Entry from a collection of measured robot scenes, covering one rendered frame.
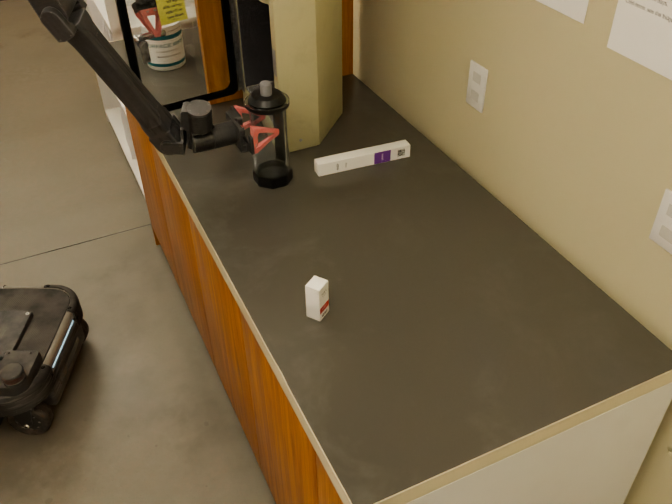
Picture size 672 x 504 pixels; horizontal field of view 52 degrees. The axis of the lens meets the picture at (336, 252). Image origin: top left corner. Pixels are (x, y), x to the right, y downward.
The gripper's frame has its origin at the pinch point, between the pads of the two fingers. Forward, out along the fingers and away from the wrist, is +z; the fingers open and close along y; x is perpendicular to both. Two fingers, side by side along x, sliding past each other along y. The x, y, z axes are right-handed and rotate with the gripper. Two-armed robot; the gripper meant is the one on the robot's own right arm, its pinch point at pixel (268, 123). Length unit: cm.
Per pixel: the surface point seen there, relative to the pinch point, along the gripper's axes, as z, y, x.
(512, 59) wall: 50, -27, -17
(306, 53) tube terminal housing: 15.1, 10.1, -11.3
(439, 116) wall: 50, 0, 10
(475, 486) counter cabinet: 0, -94, 25
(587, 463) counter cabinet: 28, -94, 37
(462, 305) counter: 18, -62, 16
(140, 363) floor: -42, 43, 110
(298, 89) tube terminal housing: 12.5, 10.1, -2.0
